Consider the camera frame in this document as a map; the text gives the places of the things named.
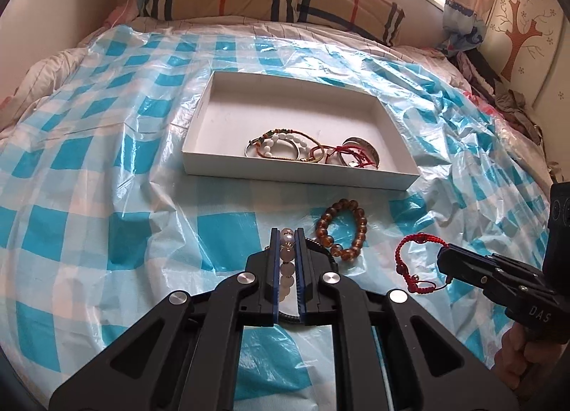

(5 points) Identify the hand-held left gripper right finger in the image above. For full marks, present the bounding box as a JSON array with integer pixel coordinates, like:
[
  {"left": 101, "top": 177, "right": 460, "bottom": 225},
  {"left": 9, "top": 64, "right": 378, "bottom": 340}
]
[{"left": 296, "top": 227, "right": 519, "bottom": 411}]

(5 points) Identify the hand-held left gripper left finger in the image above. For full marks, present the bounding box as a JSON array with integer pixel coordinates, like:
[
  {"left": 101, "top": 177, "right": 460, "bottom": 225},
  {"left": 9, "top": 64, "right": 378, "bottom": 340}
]
[{"left": 49, "top": 228, "right": 281, "bottom": 411}]

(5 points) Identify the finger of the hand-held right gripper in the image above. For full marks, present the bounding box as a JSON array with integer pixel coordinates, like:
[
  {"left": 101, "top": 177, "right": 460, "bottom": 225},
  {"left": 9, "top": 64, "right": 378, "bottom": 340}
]
[{"left": 435, "top": 243, "right": 550, "bottom": 307}]

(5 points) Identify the black bangle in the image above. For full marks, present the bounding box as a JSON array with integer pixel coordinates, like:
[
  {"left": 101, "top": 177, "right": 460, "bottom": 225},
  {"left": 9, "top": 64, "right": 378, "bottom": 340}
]
[{"left": 266, "top": 239, "right": 340, "bottom": 327}]

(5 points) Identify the pale pink bead bracelet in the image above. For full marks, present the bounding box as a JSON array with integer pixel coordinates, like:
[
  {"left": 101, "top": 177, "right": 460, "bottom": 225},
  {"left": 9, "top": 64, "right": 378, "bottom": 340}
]
[{"left": 277, "top": 227, "right": 300, "bottom": 305}]

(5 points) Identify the red cord bracelet with charm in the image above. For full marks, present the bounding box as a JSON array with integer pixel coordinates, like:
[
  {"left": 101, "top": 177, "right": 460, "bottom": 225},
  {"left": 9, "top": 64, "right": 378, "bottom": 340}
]
[{"left": 327, "top": 144, "right": 379, "bottom": 170}]

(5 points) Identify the multicolour braided cord bracelet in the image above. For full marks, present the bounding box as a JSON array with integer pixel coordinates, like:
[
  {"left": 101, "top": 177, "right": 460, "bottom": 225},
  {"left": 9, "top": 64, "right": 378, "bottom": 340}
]
[{"left": 259, "top": 129, "right": 322, "bottom": 163}]

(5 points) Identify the white bead bracelet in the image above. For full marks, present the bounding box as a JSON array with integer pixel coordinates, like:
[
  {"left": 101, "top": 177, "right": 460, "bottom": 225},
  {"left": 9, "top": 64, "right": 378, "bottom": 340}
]
[{"left": 257, "top": 133, "right": 309, "bottom": 159}]

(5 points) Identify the wide silver bangle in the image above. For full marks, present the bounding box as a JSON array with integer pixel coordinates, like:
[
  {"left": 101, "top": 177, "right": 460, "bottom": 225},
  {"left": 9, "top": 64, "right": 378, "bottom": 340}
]
[{"left": 341, "top": 137, "right": 382, "bottom": 170}]

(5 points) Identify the white cardboard box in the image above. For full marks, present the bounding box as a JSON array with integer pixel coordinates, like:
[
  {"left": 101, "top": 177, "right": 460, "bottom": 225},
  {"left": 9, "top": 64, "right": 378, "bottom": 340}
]
[{"left": 181, "top": 71, "right": 420, "bottom": 191}]

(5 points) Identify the person's right hand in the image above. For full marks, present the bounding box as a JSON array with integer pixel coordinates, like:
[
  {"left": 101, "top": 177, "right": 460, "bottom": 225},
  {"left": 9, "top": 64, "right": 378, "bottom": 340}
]
[{"left": 492, "top": 322, "right": 570, "bottom": 391}]

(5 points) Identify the pile of dark clothes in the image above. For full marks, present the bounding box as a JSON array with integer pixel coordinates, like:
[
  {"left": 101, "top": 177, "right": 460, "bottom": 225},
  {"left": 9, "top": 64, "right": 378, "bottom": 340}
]
[{"left": 454, "top": 48, "right": 563, "bottom": 181}]

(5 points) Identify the blue checked plastic sheet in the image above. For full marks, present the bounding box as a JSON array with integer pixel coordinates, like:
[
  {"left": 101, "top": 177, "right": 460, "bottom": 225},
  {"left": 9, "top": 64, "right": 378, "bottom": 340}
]
[{"left": 0, "top": 24, "right": 553, "bottom": 411}]

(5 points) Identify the cream panel with tree decal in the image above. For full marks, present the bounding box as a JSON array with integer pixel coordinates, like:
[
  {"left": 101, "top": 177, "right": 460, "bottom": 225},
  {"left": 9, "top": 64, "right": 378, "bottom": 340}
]
[{"left": 478, "top": 0, "right": 570, "bottom": 114}]

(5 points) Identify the patterned curtain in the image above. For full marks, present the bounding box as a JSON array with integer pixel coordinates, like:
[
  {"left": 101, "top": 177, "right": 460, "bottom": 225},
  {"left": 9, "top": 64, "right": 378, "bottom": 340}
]
[{"left": 443, "top": 0, "right": 507, "bottom": 54}]

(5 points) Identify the pink cloth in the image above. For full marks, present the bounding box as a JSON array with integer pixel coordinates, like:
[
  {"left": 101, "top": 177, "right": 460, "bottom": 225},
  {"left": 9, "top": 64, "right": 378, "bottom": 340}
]
[{"left": 104, "top": 5, "right": 135, "bottom": 25}]

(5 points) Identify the amber bead bracelet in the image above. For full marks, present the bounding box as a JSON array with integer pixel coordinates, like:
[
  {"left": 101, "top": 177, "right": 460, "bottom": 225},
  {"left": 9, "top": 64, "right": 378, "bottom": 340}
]
[{"left": 315, "top": 199, "right": 368, "bottom": 263}]

